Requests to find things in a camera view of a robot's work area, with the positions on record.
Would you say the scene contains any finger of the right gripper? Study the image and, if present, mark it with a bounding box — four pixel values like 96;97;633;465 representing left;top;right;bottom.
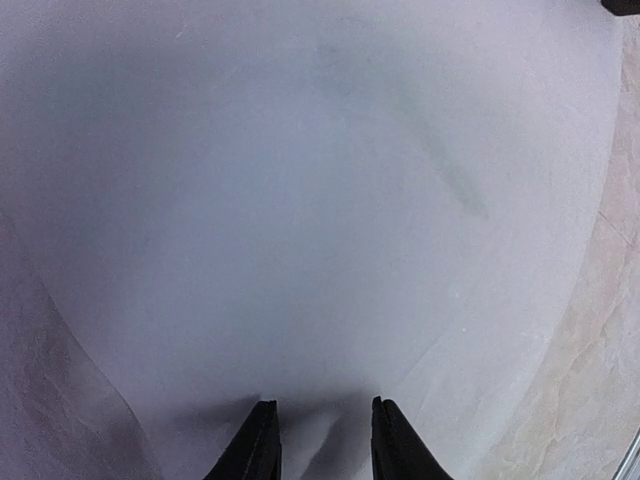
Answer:
600;0;640;16

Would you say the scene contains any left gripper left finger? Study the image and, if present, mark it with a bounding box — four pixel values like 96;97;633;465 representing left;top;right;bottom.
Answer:
204;400;282;480

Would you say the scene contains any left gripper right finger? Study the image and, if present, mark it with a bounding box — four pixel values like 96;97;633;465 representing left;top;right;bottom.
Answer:
371;396;452;480

